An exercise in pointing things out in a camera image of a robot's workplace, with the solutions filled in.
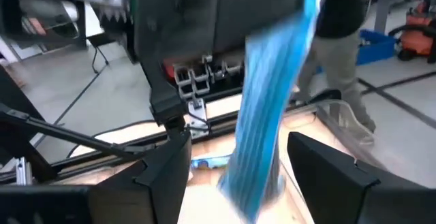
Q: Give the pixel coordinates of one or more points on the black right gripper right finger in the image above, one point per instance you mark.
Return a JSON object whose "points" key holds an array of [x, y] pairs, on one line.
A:
{"points": [[334, 190]]}

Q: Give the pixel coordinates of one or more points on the wooden top desk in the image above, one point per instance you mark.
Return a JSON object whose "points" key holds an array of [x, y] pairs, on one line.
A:
{"points": [[383, 6]]}

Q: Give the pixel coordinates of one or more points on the blue storage bin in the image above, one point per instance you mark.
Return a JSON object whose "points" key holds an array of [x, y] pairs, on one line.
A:
{"points": [[376, 48]]}

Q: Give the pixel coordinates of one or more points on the aluminium extrusion stack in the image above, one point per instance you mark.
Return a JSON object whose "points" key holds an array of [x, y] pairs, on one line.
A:
{"points": [[184, 77]]}

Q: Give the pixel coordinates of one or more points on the person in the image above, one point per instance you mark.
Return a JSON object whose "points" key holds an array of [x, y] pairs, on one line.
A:
{"points": [[340, 64]]}

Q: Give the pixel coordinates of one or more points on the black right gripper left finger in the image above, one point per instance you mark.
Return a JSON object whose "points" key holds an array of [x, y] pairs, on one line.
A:
{"points": [[153, 190]]}

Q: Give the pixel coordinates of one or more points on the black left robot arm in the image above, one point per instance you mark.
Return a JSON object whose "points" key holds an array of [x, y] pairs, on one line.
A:
{"points": [[204, 16]]}

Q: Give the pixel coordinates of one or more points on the black stool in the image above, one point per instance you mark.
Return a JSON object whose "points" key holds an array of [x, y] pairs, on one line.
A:
{"points": [[100, 39]]}

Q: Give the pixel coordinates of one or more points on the orange shop vacuum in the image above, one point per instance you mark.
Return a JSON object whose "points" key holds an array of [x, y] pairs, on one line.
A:
{"points": [[413, 40]]}

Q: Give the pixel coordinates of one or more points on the clear plastic bin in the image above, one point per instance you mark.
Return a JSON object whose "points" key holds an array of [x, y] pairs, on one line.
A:
{"points": [[344, 128]]}

